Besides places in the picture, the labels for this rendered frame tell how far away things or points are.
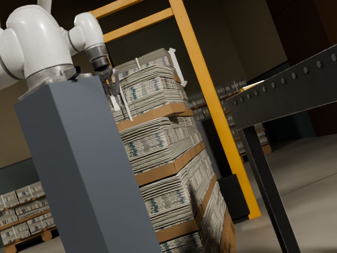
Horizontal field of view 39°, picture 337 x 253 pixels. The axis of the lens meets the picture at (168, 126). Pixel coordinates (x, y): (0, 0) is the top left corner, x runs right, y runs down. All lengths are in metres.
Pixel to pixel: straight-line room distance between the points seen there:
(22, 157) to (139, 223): 7.49
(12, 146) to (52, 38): 7.48
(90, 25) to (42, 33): 0.61
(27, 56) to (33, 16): 0.13
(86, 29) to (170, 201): 0.81
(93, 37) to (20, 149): 6.94
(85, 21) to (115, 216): 0.97
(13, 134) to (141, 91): 6.96
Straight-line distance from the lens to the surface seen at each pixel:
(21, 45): 1.53
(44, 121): 1.46
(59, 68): 1.49
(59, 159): 1.44
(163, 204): 1.86
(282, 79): 1.35
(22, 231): 7.17
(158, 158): 1.83
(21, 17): 1.55
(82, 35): 2.10
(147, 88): 2.10
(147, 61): 3.04
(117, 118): 2.14
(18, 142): 8.94
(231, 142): 3.50
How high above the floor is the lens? 0.73
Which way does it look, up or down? 2 degrees up
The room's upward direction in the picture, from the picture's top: 20 degrees counter-clockwise
